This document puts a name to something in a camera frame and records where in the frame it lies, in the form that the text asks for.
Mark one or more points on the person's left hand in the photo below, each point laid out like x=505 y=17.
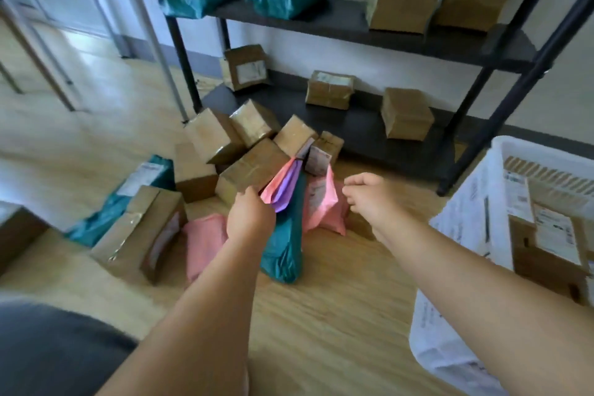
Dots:
x=250 y=219

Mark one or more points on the person's right hand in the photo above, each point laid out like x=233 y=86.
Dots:
x=376 y=201

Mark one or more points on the pink purple teal mailers pile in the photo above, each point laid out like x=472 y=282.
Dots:
x=204 y=242

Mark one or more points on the white plastic crate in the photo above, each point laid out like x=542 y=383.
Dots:
x=464 y=224

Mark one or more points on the plain brown box shelf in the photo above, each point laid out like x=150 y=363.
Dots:
x=408 y=115

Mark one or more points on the pile of cardboard parcels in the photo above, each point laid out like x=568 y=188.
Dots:
x=209 y=131

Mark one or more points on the taped box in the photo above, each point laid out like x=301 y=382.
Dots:
x=329 y=94

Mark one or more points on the small cardboard parcel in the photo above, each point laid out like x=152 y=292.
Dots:
x=517 y=196

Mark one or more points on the labelled box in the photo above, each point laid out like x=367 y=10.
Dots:
x=241 y=57

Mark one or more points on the long white label cardboard box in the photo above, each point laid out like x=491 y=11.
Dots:
x=552 y=228

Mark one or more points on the small square cardboard box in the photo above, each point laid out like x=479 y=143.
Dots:
x=475 y=1

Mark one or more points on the person's right forearm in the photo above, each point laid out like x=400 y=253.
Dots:
x=487 y=307

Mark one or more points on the person's left forearm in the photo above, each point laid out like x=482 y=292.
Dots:
x=195 y=326

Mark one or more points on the person's left leg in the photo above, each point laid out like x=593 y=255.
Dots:
x=55 y=354

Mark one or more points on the black metal shelf rack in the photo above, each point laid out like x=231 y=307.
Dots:
x=371 y=131

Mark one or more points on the grey metal frame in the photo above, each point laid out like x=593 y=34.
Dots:
x=148 y=38

